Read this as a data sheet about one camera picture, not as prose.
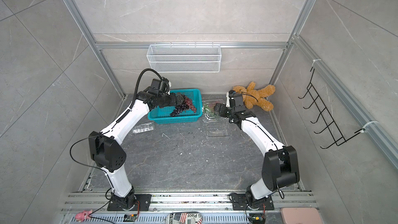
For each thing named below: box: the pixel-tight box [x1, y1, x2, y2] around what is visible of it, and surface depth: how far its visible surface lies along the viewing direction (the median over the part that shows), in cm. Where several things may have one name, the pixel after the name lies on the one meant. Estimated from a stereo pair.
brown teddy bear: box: [232, 81, 276, 112], surface depth 109 cm
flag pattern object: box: [165, 211, 203, 224], surface depth 69 cm
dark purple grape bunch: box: [169, 94, 190, 117], surface depth 109 cm
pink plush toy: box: [74, 209, 93, 223], surface depth 70 cm
